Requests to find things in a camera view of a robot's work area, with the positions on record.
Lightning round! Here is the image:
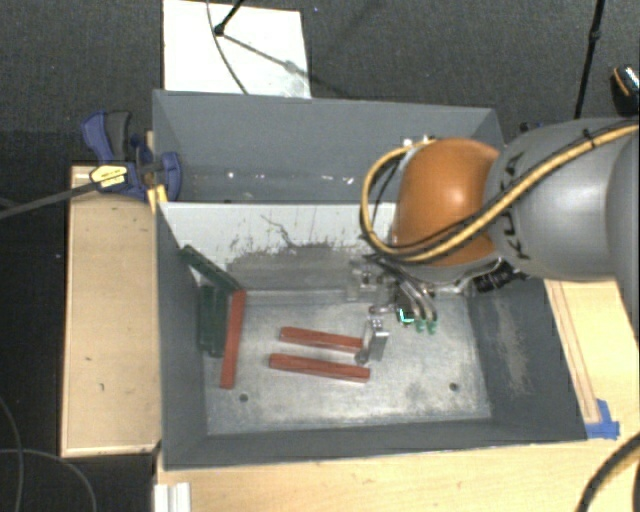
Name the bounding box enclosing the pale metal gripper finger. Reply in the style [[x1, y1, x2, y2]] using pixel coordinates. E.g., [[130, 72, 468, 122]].
[[371, 319, 392, 363], [354, 317, 377, 366]]

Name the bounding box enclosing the red-brown flat block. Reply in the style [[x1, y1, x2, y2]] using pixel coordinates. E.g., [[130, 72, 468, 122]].
[[218, 289, 249, 391], [278, 325, 364, 354], [267, 352, 372, 385]]

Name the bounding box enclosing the grey metal bin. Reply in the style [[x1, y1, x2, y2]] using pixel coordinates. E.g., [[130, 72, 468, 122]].
[[151, 88, 589, 471]]

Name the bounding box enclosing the dark green flat block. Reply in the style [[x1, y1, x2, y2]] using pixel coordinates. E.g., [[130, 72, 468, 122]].
[[213, 287, 230, 359], [178, 244, 247, 293], [197, 284, 217, 354]]

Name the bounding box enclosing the pale wood board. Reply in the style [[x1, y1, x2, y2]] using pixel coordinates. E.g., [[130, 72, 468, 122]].
[[59, 164, 164, 459]]

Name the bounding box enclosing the black cylinder on white bracket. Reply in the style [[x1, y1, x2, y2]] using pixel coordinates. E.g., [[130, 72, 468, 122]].
[[469, 263, 527, 295]]

